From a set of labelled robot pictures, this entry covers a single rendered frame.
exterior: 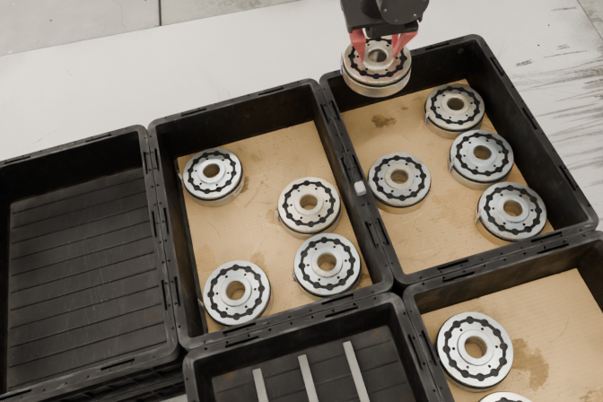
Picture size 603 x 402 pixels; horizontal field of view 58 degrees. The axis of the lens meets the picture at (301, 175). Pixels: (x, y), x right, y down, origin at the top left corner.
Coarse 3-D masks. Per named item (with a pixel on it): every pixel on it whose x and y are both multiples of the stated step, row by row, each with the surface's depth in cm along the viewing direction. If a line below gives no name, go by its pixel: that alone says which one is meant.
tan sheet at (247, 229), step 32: (288, 128) 101; (256, 160) 98; (288, 160) 98; (320, 160) 97; (256, 192) 95; (192, 224) 93; (224, 224) 92; (256, 224) 92; (224, 256) 89; (256, 256) 89; (288, 256) 88; (288, 288) 85
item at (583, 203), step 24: (432, 48) 95; (480, 48) 94; (336, 72) 94; (504, 72) 91; (336, 120) 89; (528, 120) 85; (552, 144) 83; (360, 168) 84; (576, 192) 78; (384, 240) 77; (528, 240) 75; (552, 240) 75
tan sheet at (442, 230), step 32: (416, 96) 103; (352, 128) 100; (384, 128) 99; (416, 128) 99; (480, 128) 98; (448, 192) 91; (480, 192) 91; (416, 224) 89; (448, 224) 88; (416, 256) 86; (448, 256) 86
